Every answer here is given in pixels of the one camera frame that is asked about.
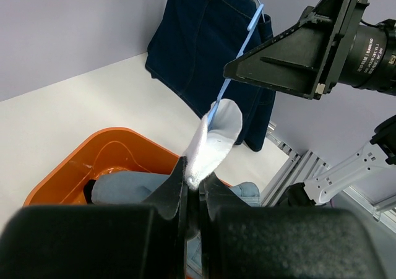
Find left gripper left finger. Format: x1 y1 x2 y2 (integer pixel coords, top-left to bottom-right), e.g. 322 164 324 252
1 157 187 278

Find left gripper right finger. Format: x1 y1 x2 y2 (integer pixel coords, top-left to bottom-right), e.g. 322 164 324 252
199 174 384 278

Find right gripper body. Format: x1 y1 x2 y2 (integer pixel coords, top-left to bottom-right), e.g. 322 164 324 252
314 0 368 94

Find dark blue denim garment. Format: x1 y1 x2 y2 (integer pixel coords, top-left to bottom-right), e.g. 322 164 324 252
145 0 277 152

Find black skirt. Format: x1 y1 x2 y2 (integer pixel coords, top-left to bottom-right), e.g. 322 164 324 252
83 179 96 204

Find white garment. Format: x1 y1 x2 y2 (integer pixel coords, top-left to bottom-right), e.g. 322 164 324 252
183 99 243 191

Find orange plastic basket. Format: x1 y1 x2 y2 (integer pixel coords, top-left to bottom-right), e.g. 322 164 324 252
23 126 233 207

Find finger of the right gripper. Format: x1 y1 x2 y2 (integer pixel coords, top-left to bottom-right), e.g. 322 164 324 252
223 6 328 100

